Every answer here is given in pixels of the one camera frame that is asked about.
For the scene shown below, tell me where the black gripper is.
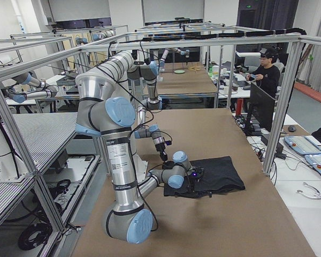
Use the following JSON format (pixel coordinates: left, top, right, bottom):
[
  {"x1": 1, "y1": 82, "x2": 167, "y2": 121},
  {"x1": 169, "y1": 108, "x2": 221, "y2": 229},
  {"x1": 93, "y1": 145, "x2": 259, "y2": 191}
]
[
  {"x1": 154, "y1": 139, "x2": 172, "y2": 162},
  {"x1": 187, "y1": 167, "x2": 204, "y2": 191}
]

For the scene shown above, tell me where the black t-shirt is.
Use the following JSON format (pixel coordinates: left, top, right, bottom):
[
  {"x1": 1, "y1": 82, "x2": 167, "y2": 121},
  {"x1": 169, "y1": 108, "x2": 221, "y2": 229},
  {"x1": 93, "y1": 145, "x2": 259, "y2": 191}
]
[{"x1": 163, "y1": 156, "x2": 246, "y2": 199}]

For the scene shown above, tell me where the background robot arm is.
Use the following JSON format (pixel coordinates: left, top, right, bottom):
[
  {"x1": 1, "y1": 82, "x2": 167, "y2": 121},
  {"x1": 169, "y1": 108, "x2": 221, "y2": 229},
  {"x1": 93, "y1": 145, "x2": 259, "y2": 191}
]
[{"x1": 3, "y1": 72, "x2": 59, "y2": 103}]

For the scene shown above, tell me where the black computer monitor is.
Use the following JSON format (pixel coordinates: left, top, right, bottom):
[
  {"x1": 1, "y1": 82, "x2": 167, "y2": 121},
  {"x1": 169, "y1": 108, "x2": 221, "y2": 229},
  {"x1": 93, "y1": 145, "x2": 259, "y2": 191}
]
[{"x1": 244, "y1": 84, "x2": 275, "y2": 136}]

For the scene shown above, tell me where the man in black jacket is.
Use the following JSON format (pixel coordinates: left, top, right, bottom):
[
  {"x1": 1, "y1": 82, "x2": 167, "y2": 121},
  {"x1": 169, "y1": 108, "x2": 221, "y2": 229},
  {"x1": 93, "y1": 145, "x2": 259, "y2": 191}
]
[{"x1": 246, "y1": 47, "x2": 280, "y2": 98}]

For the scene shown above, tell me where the striped aluminium work table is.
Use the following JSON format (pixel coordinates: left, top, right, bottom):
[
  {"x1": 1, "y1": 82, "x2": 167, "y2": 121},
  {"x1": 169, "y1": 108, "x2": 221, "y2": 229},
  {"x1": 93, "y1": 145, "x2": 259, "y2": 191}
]
[{"x1": 13, "y1": 112, "x2": 77, "y2": 173}]

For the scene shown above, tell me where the aluminium frame cage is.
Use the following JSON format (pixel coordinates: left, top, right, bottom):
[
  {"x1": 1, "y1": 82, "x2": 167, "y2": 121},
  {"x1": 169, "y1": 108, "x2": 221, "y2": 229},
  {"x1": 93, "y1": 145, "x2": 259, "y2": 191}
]
[{"x1": 0, "y1": 25, "x2": 321, "y2": 233}]

